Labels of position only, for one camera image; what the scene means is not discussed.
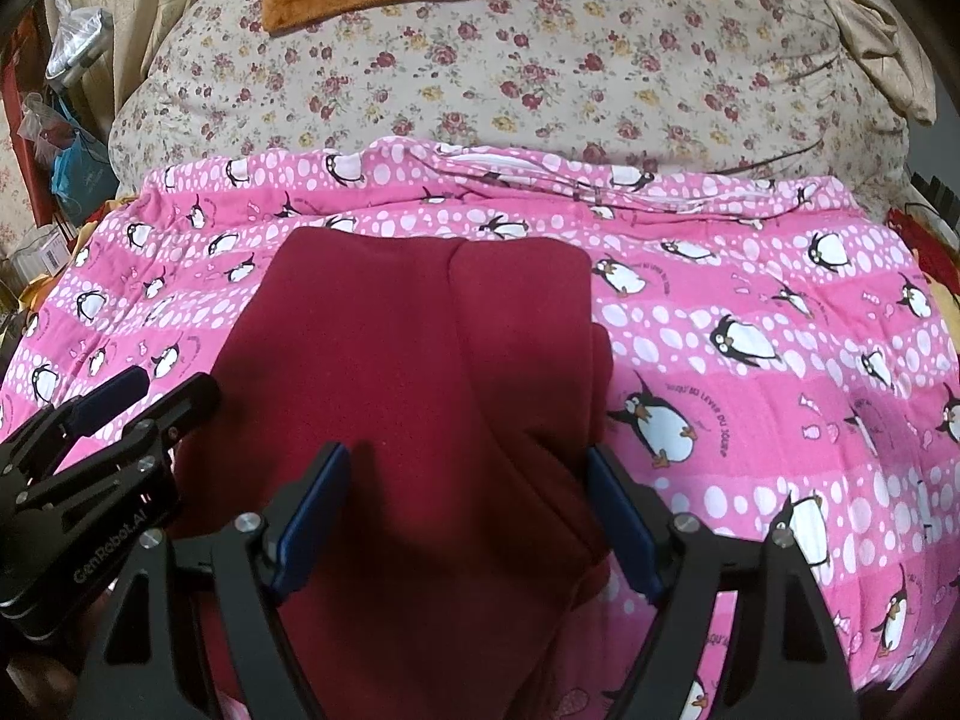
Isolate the beige curtain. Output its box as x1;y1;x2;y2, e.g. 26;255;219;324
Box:
41;0;252;102

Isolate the small printed box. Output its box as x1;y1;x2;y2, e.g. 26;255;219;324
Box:
26;227;77;277

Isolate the pink penguin print blanket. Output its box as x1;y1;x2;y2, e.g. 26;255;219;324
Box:
0;136;960;720

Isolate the clear plastic bag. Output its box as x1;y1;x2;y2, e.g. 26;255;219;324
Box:
43;0;121;85

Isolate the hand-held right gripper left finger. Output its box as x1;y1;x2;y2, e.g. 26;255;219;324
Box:
75;441;353;720

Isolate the beige cloth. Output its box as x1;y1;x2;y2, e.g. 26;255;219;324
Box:
769;0;940;127

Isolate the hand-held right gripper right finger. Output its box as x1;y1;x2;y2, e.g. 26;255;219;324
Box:
585;444;863;720

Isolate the white plastic bag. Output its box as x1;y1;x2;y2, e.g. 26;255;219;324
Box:
16;92;76;162

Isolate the dark red garment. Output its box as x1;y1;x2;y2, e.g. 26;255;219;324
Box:
174;229;617;720

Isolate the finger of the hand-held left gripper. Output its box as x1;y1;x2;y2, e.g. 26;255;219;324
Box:
13;372;224;502
0;366;151;470

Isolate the floral beige pillow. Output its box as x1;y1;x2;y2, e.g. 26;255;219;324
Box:
109;0;912;200

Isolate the red yellow printed cloth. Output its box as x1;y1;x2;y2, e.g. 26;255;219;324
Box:
883;199;960;293

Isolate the blue plastic bag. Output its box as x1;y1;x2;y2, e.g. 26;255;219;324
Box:
51;116;115;205

